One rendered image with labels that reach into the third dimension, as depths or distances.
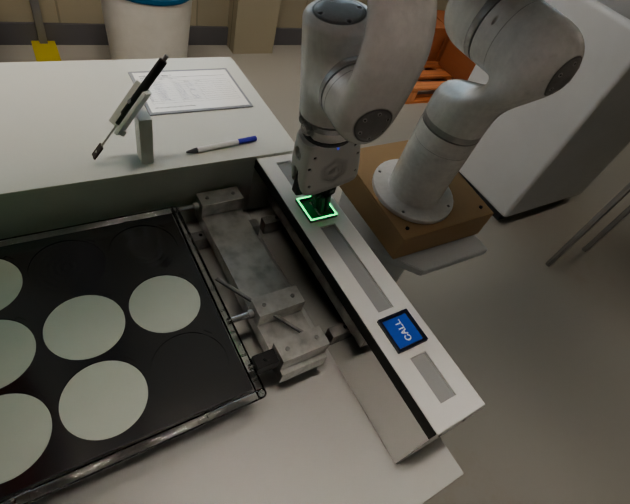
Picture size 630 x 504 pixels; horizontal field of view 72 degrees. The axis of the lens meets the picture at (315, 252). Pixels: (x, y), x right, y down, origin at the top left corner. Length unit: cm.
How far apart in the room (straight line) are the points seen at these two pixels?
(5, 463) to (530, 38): 84
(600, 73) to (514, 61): 159
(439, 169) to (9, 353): 75
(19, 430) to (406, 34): 60
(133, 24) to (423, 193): 188
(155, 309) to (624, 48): 206
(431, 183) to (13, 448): 77
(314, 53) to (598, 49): 189
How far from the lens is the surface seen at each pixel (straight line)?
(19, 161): 80
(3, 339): 68
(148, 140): 75
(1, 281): 74
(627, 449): 227
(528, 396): 206
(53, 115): 89
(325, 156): 63
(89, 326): 67
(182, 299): 68
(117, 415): 61
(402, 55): 47
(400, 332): 65
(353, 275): 69
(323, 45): 52
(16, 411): 64
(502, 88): 76
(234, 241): 78
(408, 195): 93
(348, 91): 48
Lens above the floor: 147
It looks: 48 degrees down
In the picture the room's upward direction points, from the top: 21 degrees clockwise
